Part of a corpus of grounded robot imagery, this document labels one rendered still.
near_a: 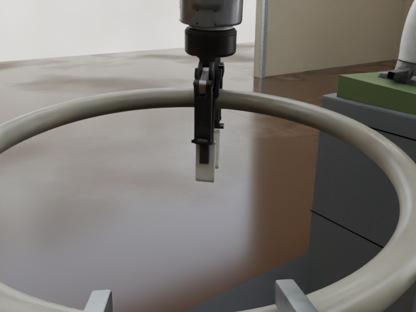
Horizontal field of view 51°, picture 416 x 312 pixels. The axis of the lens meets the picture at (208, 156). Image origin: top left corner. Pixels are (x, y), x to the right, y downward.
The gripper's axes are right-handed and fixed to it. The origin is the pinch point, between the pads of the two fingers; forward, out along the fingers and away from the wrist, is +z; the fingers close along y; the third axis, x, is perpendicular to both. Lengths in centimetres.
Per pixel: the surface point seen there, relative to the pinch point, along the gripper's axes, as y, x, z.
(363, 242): -53, 40, 49
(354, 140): 12.9, 19.7, -9.5
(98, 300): 46.2, 1.1, -11.7
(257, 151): -235, 1, 100
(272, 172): -196, 13, 97
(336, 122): 9.4, 17.8, -10.5
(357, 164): -59, 36, 26
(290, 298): 44.7, 11.6, -12.3
